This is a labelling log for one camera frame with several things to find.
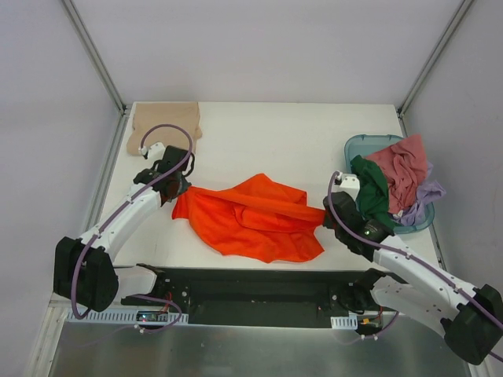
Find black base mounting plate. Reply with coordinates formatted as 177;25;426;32
75;264;449;328

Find green t shirt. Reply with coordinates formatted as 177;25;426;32
351;155;395;231

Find front aluminium frame rail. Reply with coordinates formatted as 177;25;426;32
50;276;475;316

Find orange t shirt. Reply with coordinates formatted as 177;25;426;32
171;174;325;263

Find left aluminium frame post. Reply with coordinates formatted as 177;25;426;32
58;0;131;115

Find pink t shirt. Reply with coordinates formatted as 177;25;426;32
366;134;428;214

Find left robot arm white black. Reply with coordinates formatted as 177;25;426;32
53;146;195;312

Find lavender t shirt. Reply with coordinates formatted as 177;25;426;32
392;163;446;226

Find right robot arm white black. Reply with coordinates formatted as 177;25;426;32
323;192;502;365

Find right white cable duct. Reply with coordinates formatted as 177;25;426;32
330;316;358;331

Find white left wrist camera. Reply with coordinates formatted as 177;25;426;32
138;142;165;159

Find folded beige t shirt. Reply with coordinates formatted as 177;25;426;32
126;102;203;156

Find teal plastic basket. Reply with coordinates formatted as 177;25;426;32
344;134;435;235

